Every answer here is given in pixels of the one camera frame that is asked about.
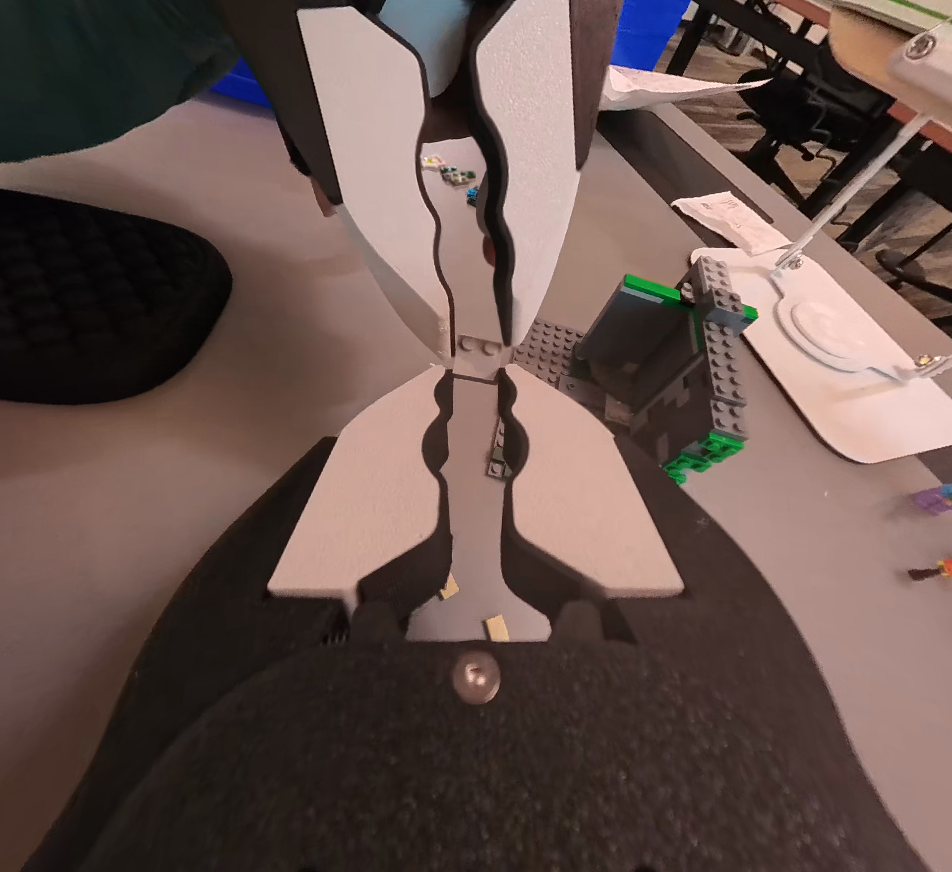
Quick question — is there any empty blue storage bin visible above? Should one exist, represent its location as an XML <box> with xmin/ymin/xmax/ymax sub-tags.
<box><xmin>613</xmin><ymin>0</ymin><xmax>700</xmax><ymax>77</ymax></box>

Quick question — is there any white book stand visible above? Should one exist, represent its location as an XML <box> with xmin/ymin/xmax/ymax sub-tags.
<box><xmin>688</xmin><ymin>5</ymin><xmax>952</xmax><ymax>464</ymax></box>

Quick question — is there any crumpled white paper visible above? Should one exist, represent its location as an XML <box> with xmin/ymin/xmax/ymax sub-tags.
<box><xmin>598</xmin><ymin>65</ymin><xmax>774</xmax><ymax>113</ymax></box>

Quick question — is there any grey and green brick building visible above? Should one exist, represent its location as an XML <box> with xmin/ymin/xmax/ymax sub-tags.
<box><xmin>513</xmin><ymin>255</ymin><xmax>760</xmax><ymax>486</ymax></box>

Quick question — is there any thin dark grey brick strip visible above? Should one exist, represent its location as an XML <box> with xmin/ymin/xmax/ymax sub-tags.
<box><xmin>485</xmin><ymin>411</ymin><xmax>516</xmax><ymax>480</ymax></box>

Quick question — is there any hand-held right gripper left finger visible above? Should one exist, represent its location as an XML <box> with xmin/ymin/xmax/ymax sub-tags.
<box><xmin>266</xmin><ymin>365</ymin><xmax>456</xmax><ymax>637</ymax></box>

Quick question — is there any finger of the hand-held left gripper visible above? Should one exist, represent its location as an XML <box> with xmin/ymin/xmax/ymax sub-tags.
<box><xmin>297</xmin><ymin>5</ymin><xmax>453</xmax><ymax>361</ymax></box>
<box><xmin>472</xmin><ymin>0</ymin><xmax>596</xmax><ymax>349</ymax></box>

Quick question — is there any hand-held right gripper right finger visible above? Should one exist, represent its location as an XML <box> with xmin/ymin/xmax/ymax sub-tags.
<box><xmin>495</xmin><ymin>365</ymin><xmax>684</xmax><ymax>637</ymax></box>

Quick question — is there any white paper slip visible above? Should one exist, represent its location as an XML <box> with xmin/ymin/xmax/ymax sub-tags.
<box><xmin>671</xmin><ymin>191</ymin><xmax>793</xmax><ymax>252</ymax></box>

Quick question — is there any grey desk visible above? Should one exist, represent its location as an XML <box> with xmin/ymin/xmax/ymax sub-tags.
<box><xmin>0</xmin><ymin>95</ymin><xmax>952</xmax><ymax>872</ymax></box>

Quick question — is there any light grey square brick plate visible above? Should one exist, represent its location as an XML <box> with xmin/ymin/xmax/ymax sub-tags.
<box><xmin>450</xmin><ymin>333</ymin><xmax>508</xmax><ymax>384</ymax></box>

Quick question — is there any black mesh pad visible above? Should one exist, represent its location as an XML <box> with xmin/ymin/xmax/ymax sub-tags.
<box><xmin>0</xmin><ymin>188</ymin><xmax>233</xmax><ymax>406</ymax></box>

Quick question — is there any scatter of small loose bricks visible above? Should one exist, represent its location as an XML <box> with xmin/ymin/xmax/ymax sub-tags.
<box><xmin>420</xmin><ymin>152</ymin><xmax>488</xmax><ymax>207</ymax></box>

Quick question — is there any person's dark green clothing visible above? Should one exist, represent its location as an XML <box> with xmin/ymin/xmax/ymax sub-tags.
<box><xmin>0</xmin><ymin>0</ymin><xmax>239</xmax><ymax>163</ymax></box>

